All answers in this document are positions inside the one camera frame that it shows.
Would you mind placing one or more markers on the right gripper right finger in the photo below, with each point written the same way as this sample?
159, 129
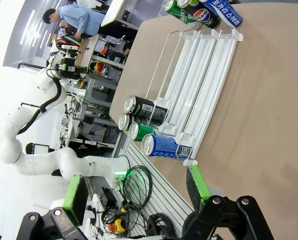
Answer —
201, 185

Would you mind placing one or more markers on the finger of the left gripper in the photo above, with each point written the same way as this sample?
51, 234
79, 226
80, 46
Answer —
82, 67
82, 72

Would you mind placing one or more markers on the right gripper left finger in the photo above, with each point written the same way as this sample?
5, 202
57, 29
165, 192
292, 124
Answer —
74, 200

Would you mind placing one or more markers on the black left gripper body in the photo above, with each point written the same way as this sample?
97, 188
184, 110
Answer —
70, 66

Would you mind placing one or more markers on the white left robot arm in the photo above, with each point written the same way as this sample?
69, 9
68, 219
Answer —
39, 162

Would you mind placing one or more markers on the person in blue denim jacket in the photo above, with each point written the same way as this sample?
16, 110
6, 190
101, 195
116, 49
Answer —
89, 20

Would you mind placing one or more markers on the person left hand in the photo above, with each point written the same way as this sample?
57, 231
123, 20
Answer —
79, 35

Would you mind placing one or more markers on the brown wooden board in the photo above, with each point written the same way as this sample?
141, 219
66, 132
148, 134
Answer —
90, 48

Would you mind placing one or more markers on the grey metal workbench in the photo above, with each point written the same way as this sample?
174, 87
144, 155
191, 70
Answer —
101, 85

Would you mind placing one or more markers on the yellow emergency stop button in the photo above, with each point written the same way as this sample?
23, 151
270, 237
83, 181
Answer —
117, 225

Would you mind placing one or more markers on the blue Pocari Sweat can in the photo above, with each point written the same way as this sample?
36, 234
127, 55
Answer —
224, 12
163, 146

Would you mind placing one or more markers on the white desk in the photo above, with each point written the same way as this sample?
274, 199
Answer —
113, 12

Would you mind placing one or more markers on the black Pepsi can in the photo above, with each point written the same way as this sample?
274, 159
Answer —
143, 107
124, 122
203, 15

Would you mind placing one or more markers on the green Chilsung cider can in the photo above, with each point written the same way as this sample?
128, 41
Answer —
181, 13
141, 131

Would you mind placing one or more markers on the white plastic can rack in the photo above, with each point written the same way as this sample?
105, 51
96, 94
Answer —
208, 87

